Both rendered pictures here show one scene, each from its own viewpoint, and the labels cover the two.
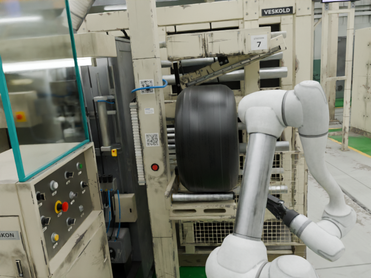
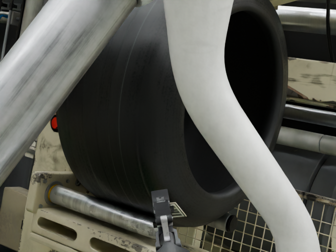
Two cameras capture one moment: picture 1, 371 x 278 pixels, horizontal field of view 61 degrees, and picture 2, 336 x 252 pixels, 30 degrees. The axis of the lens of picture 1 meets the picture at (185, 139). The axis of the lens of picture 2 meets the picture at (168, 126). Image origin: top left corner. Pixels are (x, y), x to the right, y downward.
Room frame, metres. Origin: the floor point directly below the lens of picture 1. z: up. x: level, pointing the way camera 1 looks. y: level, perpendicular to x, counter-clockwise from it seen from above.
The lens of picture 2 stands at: (0.42, -0.82, 1.19)
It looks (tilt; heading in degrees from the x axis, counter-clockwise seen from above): 3 degrees down; 28
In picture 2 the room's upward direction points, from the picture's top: 11 degrees clockwise
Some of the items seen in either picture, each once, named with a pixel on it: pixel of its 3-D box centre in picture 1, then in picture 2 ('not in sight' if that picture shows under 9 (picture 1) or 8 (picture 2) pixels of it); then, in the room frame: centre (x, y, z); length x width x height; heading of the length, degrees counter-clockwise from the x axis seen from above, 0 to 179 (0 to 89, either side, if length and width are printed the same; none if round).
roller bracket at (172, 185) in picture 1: (173, 187); (89, 190); (1.76, 0.10, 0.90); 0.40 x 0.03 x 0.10; 173
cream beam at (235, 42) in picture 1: (217, 44); not in sight; (2.02, -0.24, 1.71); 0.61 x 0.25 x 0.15; 83
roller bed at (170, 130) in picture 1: (173, 146); not in sight; (2.14, 0.09, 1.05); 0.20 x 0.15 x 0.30; 83
